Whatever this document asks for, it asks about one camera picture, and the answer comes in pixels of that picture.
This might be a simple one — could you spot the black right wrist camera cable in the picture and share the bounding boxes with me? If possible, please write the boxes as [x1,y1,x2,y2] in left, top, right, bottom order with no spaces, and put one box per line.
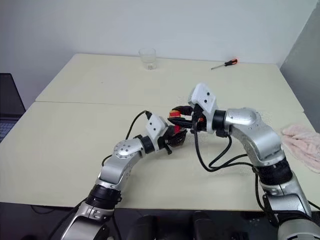
[192,128,253,173]

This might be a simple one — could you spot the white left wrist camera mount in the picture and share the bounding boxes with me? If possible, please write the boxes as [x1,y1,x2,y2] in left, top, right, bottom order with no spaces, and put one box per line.
[145,113,169,152]

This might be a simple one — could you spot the dark laptop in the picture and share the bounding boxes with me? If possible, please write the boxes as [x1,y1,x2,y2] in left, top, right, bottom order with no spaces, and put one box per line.
[0,72,27,144]

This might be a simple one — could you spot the black left upper arm cable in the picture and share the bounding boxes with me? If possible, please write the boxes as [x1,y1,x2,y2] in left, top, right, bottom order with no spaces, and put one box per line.
[111,194,123,235]
[47,201,86,239]

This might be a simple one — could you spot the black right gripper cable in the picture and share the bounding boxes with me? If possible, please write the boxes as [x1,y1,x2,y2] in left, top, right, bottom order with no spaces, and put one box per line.
[208,133,251,169]

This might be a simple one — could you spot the dark drink bottle red label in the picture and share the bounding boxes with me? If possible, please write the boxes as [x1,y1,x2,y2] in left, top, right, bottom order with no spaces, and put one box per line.
[166,104,195,148]

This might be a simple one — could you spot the orange black handled screwdriver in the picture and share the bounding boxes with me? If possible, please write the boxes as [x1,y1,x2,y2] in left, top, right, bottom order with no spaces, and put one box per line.
[210,57,239,71]

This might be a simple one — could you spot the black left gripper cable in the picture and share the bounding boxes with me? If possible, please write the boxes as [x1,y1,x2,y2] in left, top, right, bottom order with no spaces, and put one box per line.
[101,153,116,167]

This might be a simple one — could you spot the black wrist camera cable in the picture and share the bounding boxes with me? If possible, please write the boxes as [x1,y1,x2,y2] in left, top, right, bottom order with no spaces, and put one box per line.
[124,109,153,141]
[192,128,253,173]

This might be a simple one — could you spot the clear empty glass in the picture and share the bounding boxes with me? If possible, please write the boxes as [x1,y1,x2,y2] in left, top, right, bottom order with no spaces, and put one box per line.
[138,47,159,72]

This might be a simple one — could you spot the black left wrist camera cable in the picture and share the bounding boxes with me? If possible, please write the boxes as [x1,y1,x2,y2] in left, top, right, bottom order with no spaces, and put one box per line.
[124,109,153,141]

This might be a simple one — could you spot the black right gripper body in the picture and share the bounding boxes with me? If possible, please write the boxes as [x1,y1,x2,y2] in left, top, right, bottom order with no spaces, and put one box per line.
[189,103,208,135]

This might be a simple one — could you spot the black right upper arm cable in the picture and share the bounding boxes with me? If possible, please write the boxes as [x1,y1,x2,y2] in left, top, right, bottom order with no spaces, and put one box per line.
[252,167,277,227]

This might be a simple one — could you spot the pink towel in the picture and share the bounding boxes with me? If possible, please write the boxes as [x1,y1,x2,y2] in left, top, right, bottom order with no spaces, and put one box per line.
[280,122,320,173]

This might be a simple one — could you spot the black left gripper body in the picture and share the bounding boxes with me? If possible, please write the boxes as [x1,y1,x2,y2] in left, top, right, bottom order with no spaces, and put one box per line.
[159,125,174,155]

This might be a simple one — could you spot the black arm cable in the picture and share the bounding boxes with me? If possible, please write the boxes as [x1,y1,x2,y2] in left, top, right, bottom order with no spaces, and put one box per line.
[111,194,123,235]
[47,201,86,239]
[252,167,277,227]

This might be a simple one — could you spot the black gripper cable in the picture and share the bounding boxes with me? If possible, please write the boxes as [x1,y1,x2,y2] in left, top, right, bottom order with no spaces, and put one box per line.
[101,153,116,167]
[208,133,251,169]

